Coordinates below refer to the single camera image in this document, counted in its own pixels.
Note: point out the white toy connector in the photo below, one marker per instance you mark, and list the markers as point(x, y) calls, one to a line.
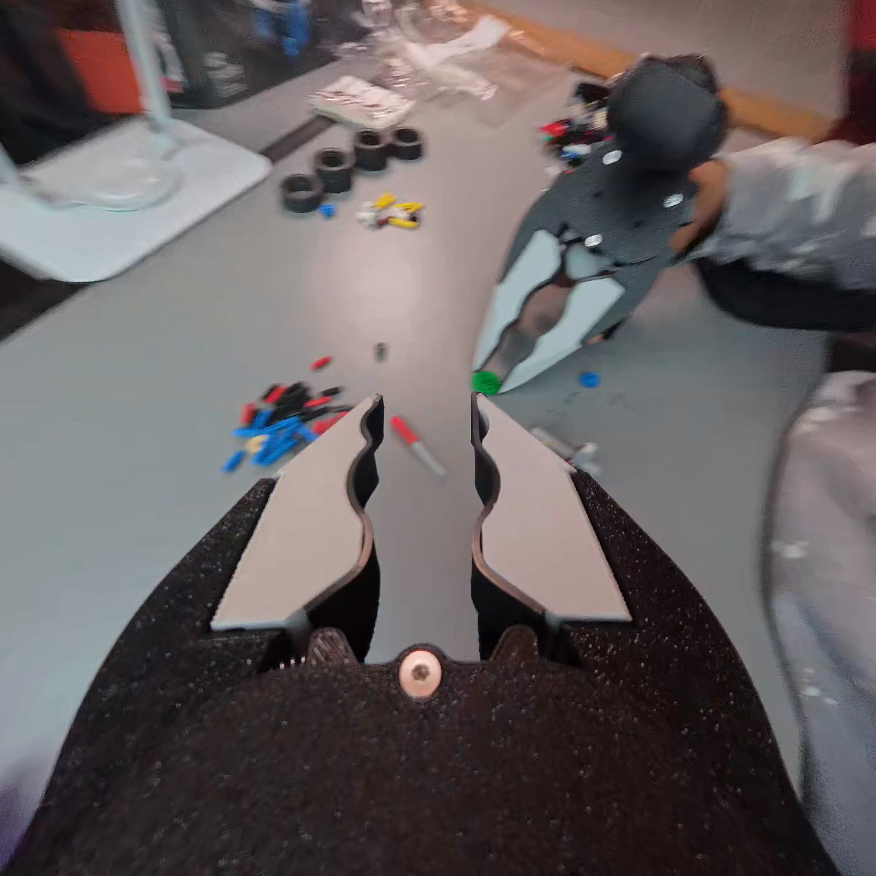
point(368, 217)

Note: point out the person's right hand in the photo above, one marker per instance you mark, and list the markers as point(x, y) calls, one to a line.
point(705, 198)

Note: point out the red chair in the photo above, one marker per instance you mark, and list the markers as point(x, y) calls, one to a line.
point(859, 68)

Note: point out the red and grey toy axle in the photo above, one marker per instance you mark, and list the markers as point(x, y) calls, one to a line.
point(405, 430)

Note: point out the person's torso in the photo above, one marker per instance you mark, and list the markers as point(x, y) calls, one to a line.
point(835, 547)

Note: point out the clear plastic bag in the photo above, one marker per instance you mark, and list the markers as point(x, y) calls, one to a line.
point(465, 61)

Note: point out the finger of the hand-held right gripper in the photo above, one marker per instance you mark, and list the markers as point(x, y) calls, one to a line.
point(582, 315)
point(520, 287)

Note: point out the pile of small connector pins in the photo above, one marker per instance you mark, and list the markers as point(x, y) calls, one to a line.
point(280, 431)

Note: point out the green toy gear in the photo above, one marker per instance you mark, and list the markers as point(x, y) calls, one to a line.
point(484, 382)

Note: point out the black toy car set box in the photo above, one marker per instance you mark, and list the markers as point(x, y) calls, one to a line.
point(219, 61)

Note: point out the red connector pin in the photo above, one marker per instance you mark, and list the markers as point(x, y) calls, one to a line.
point(320, 363)

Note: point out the partly built toy car chassis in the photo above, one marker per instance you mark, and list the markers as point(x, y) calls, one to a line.
point(575, 133)

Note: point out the printed paper sheet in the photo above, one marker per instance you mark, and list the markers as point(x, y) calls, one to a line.
point(359, 102)

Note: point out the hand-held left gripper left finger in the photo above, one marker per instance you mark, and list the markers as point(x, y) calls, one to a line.
point(294, 540)

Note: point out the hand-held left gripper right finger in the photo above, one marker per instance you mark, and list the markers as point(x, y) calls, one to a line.
point(547, 547)

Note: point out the white book stand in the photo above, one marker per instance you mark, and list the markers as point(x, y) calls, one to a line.
point(137, 205)

